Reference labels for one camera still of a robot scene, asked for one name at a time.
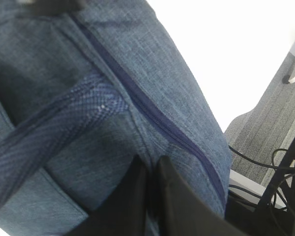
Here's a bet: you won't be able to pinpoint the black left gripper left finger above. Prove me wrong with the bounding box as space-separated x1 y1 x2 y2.
66 155 148 236

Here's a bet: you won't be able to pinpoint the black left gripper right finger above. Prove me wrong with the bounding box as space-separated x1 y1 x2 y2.
157 156 256 236

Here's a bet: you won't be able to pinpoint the navy blue lunch bag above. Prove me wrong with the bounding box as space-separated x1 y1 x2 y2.
0 0 231 236

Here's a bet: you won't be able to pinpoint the black cables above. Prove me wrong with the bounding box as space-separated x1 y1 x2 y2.
227 145 295 212

